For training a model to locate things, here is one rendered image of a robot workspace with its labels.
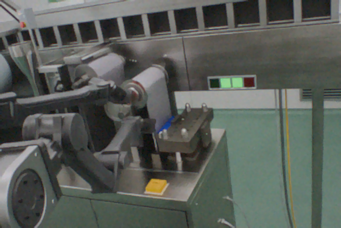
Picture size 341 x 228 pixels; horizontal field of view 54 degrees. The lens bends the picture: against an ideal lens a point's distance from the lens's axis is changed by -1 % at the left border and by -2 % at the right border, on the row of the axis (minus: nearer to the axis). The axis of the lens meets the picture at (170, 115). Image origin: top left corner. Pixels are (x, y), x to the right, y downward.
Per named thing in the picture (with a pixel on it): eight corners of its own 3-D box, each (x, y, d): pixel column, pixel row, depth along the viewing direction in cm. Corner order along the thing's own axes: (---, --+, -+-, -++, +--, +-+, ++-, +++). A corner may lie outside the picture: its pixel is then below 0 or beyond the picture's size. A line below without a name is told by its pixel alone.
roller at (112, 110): (108, 120, 172) (102, 98, 167) (131, 101, 193) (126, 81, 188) (128, 121, 167) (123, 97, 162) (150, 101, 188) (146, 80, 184)
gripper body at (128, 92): (131, 104, 148) (123, 99, 141) (110, 102, 152) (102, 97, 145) (133, 90, 150) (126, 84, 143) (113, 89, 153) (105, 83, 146)
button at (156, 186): (146, 192, 145) (145, 188, 144) (153, 183, 151) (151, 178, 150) (161, 194, 142) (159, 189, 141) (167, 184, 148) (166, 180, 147)
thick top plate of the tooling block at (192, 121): (159, 151, 163) (157, 140, 160) (187, 117, 196) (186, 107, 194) (190, 153, 156) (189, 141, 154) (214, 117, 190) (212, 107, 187)
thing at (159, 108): (153, 138, 166) (146, 103, 159) (171, 119, 186) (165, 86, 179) (154, 138, 166) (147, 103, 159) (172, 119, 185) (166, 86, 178)
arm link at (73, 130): (123, 199, 103) (92, 200, 104) (126, 157, 110) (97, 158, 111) (67, 141, 64) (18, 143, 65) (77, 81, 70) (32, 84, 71)
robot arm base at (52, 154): (17, 205, 62) (-6, 148, 57) (36, 180, 69) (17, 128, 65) (60, 202, 60) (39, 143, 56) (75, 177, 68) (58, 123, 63)
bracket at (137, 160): (130, 165, 169) (117, 109, 158) (136, 159, 174) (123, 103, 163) (139, 166, 167) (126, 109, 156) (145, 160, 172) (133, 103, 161)
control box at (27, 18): (19, 30, 171) (13, 10, 167) (30, 27, 175) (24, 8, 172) (27, 29, 167) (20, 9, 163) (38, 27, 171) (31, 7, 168)
